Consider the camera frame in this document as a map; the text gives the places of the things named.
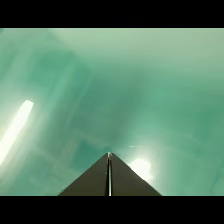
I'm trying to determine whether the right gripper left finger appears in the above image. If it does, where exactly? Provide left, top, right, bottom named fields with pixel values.
left=58, top=152, right=110, bottom=197

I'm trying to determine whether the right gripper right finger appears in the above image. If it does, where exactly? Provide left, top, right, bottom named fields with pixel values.
left=109, top=152, right=162, bottom=197

